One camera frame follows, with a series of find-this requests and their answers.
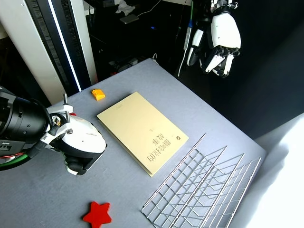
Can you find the tan book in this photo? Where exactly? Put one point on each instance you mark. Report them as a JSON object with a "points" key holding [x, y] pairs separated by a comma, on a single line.
{"points": [[142, 130]]}

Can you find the red star block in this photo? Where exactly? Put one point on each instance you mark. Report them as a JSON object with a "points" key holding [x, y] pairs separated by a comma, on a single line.
{"points": [[97, 213]]}

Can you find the orange toy block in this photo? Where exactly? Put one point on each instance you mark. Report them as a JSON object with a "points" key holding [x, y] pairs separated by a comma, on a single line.
{"points": [[98, 94]]}

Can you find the black power strip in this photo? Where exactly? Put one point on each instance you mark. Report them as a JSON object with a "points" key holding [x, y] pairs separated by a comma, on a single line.
{"points": [[126, 63]]}

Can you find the flat grey device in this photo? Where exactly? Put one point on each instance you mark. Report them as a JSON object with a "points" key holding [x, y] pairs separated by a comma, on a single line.
{"points": [[129, 19]]}

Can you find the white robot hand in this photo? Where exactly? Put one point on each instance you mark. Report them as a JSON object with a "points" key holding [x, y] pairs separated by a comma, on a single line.
{"points": [[225, 31], [83, 140]]}

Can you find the crumpled white tissue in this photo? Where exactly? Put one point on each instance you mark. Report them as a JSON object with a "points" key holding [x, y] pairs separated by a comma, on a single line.
{"points": [[124, 7]]}

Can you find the white column with black strips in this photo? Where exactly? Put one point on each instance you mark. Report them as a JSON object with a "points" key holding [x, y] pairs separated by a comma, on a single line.
{"points": [[28, 42]]}

